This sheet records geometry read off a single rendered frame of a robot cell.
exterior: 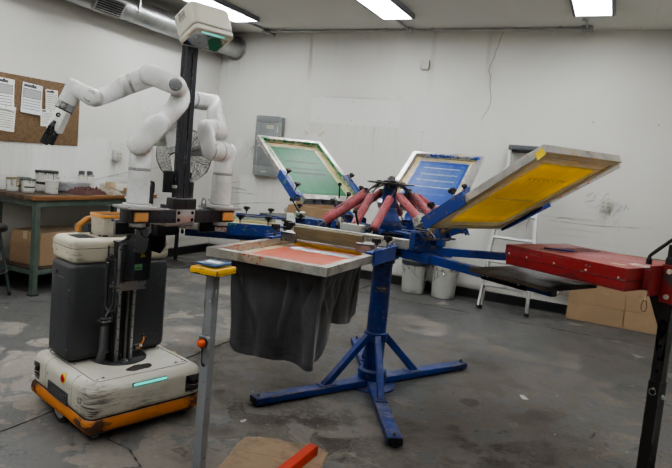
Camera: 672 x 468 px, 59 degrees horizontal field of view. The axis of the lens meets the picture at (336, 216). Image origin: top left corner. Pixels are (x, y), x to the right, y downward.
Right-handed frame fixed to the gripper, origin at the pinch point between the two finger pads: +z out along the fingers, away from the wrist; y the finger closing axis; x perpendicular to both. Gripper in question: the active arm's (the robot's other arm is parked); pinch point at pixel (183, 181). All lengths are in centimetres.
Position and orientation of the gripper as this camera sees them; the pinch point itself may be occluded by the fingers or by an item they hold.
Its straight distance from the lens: 320.7
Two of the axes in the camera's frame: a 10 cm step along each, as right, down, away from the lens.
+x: -7.2, 1.7, -6.7
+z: 2.4, 9.7, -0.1
